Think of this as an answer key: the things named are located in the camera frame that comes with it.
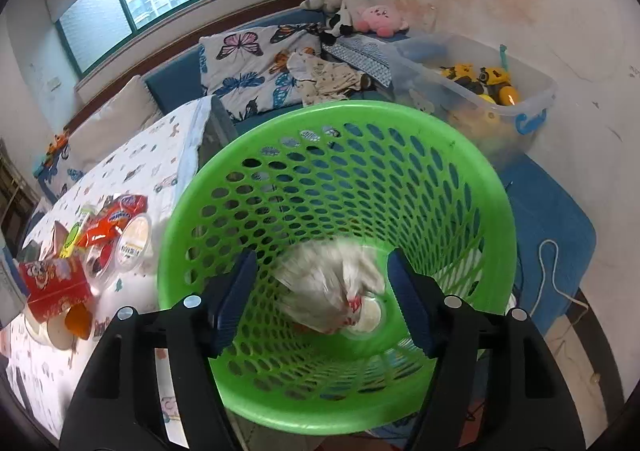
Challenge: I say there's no clear plastic storage bin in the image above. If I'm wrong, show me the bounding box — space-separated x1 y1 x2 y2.
385 31 558 167

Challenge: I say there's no white round cup lid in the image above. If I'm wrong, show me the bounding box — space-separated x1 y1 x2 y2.
347 296 386 334

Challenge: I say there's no white paper cup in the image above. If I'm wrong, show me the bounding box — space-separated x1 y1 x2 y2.
25 313 76 351

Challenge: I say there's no clear cup with red label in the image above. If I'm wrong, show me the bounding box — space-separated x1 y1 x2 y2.
82 238 121 289

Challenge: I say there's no butterfly print blue cushion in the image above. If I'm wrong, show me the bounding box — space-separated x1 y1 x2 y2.
37 164 86 202

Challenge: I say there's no pink round plush toy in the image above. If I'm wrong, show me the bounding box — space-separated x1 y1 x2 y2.
352 5 410 38

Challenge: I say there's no orange snack packet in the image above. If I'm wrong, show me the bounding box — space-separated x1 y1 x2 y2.
75 194 149 249

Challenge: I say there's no green mesh plastic basket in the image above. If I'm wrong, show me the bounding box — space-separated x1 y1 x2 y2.
156 100 517 435

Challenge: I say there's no white cable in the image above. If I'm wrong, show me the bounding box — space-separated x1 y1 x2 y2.
527 238 593 317

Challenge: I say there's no beige patterned baby garment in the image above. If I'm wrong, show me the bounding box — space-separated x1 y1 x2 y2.
287 50 373 107

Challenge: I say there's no orange paper cup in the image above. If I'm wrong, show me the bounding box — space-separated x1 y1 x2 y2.
65 303 96 339

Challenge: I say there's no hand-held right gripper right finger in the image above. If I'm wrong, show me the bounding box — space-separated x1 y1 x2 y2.
386 247 586 451

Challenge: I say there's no vehicle print white tablecloth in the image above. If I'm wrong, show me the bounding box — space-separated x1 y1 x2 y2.
0 96 236 451

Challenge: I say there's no yellow toy truck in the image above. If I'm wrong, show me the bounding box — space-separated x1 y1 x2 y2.
477 65 521 106
440 62 476 82

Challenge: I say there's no clear cup with white lid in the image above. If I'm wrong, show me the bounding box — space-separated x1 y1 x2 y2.
114 214 153 272

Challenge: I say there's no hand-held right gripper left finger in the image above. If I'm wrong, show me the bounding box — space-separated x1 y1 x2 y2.
59 248 258 451

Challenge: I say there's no red snack box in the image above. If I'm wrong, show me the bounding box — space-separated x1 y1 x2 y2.
19 256 93 322

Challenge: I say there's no black white cow plush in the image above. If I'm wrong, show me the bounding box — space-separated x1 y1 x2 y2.
320 0 381 44

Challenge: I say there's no yellow green snack packet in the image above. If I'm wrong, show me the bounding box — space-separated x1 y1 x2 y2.
59 208 96 259

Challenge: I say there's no white plastic bag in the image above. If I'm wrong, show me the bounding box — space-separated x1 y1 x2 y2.
274 238 388 334

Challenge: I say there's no blue white patterned cloth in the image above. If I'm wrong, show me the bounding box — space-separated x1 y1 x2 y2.
322 35 396 87

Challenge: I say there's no beige cushion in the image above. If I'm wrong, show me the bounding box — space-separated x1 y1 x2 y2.
67 75 163 172

